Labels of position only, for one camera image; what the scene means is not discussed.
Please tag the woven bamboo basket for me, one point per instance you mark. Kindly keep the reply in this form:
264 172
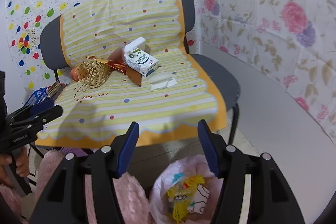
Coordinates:
92 74

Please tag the floral pattern wall sheet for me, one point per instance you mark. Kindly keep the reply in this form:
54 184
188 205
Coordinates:
292 42

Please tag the white paper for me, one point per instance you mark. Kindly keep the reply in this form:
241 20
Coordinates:
162 81

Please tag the person left hand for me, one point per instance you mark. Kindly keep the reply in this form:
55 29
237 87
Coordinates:
22 167

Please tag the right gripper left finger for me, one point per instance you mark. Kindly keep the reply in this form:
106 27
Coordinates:
126 148

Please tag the grey office chair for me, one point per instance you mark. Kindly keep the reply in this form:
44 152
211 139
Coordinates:
210 69

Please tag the white milk carton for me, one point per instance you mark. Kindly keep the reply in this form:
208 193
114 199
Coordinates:
135 56

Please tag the red paper packet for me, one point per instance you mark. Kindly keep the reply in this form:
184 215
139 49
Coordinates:
118 64

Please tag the pink lined trash bin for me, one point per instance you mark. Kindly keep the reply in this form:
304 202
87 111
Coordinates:
185 192

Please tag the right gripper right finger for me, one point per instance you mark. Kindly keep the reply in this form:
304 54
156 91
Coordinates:
206 139

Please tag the brown leather pouch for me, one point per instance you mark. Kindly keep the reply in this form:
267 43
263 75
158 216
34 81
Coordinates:
134 76

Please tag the blue plastic basket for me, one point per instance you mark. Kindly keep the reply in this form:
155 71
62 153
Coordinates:
36 97

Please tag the yellow mesh net bag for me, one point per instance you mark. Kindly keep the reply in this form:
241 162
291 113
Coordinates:
181 202

